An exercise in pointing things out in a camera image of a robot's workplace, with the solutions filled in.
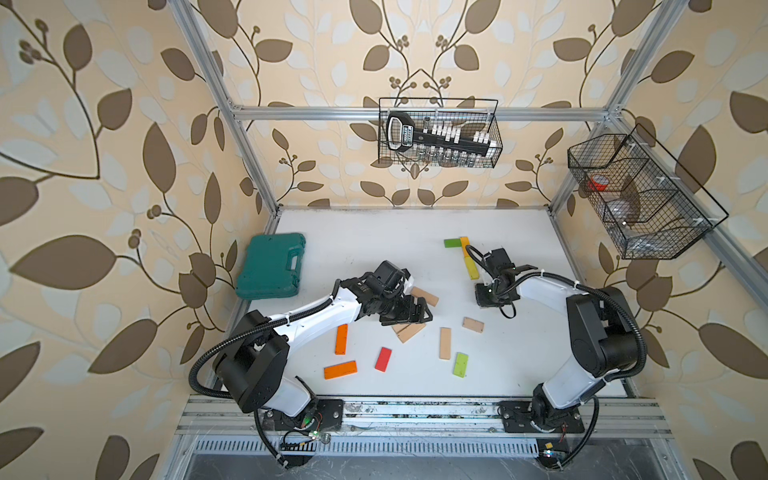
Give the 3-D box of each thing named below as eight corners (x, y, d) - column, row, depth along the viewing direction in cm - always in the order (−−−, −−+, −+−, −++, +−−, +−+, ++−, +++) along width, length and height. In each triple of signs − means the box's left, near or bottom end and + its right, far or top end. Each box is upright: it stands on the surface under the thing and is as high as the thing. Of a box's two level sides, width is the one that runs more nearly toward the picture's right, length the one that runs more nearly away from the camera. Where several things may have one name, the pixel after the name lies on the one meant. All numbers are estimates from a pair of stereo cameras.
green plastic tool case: (235, 301, 98) (227, 292, 93) (257, 243, 114) (251, 233, 109) (295, 301, 98) (290, 292, 93) (309, 243, 114) (305, 233, 109)
